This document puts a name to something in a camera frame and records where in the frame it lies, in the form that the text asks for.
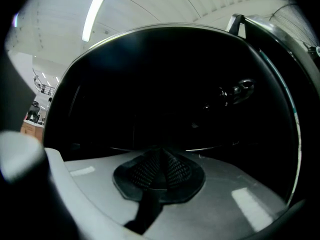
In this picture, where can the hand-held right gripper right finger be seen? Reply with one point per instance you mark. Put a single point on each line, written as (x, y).
(212, 196)

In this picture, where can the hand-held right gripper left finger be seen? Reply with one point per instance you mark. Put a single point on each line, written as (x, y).
(100, 184)

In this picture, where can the black metal cabinet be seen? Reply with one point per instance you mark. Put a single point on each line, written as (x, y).
(150, 84)

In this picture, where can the brown counter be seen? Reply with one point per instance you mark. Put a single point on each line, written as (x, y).
(31, 131)

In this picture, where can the black office chair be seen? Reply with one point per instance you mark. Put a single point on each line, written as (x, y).
(33, 111)

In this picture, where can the metal balcony railing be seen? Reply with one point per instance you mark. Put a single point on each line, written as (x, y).
(45, 86)

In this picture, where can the ceiling light strip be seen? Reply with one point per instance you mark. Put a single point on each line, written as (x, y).
(92, 14)

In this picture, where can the black round stand base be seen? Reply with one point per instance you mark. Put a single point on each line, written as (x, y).
(295, 21)

